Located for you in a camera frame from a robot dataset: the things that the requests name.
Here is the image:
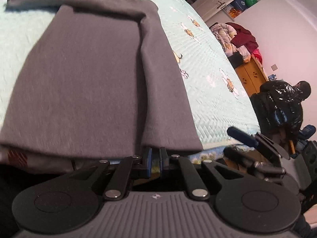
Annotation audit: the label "pile of clothes and quilt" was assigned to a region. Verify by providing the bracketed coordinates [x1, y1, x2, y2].
[210, 23, 250, 60]

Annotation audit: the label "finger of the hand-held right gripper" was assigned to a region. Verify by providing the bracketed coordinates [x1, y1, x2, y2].
[223, 149, 286, 182]
[227, 126, 291, 159]

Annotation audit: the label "pink garment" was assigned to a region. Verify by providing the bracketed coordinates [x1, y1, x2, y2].
[251, 48, 263, 65]

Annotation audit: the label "dark red garment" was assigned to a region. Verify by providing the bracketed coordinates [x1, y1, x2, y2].
[225, 22, 259, 52]

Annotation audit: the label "orange packets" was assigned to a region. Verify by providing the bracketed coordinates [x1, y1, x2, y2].
[228, 7, 242, 18]

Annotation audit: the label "wooden dresser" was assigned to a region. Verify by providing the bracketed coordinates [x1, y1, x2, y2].
[234, 56, 269, 97]

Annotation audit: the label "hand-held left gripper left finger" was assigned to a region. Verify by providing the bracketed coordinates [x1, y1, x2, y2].
[45, 147, 152, 201]

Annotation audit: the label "grey sweater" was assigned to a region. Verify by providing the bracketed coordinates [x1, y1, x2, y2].
[0, 0, 203, 159]

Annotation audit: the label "blue printed bed sheet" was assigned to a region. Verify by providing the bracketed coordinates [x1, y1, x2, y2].
[191, 144, 248, 165]

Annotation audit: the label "white door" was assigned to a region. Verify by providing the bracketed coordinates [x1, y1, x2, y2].
[192, 0, 260, 21]

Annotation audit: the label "blue bag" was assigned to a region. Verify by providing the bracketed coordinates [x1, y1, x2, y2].
[230, 0, 248, 12]

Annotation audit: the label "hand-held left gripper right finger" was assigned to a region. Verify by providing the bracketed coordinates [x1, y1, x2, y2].
[160, 147, 268, 201]

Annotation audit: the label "grey cloth with red print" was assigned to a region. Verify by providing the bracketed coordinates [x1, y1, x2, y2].
[0, 146, 75, 173]

